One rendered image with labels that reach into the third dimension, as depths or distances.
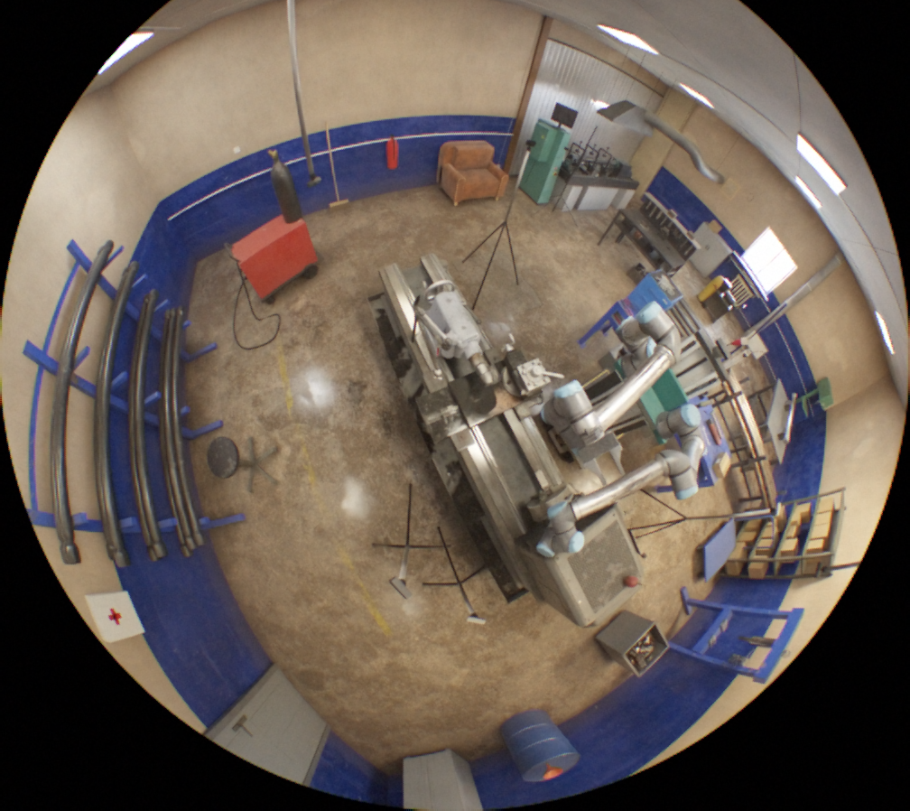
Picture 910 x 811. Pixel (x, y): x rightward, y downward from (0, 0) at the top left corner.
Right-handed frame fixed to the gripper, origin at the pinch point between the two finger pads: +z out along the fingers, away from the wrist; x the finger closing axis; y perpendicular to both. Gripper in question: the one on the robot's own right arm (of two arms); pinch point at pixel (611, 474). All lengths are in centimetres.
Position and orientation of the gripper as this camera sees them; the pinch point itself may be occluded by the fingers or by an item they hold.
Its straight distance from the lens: 97.2
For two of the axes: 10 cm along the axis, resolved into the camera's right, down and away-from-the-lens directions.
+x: -7.6, 5.4, 3.7
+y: 4.9, 1.0, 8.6
